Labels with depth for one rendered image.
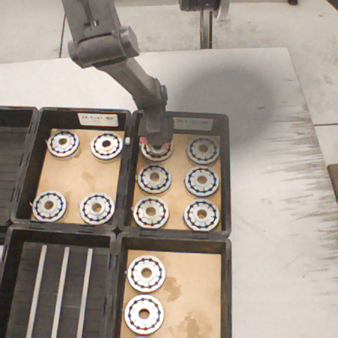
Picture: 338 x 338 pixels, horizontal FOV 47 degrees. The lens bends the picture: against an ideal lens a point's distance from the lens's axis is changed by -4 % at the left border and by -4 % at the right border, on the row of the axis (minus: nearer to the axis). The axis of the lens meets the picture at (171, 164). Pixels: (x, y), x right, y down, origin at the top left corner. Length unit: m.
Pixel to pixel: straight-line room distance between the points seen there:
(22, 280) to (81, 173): 0.37
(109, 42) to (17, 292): 0.77
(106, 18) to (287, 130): 1.04
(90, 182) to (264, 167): 0.61
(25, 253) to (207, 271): 0.52
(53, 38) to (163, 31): 0.77
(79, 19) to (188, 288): 0.75
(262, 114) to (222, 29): 1.46
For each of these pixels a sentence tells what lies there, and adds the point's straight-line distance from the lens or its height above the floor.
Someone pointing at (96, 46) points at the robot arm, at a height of 1.47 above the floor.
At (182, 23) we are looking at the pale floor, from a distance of 3.00.
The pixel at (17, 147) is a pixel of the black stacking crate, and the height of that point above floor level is 0.83.
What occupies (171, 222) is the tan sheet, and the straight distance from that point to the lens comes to 1.19.
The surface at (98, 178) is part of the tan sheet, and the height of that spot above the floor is 0.83.
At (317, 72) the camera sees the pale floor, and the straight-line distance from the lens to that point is 2.84.
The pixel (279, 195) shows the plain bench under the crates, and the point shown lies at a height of 0.70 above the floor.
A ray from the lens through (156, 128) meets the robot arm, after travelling 1.04.
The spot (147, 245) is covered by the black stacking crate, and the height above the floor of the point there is 0.87.
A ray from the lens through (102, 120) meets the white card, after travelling 1.31.
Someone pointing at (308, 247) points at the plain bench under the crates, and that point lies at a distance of 1.38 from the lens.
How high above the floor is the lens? 1.93
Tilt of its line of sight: 60 degrees down
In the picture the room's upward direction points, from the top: 1 degrees clockwise
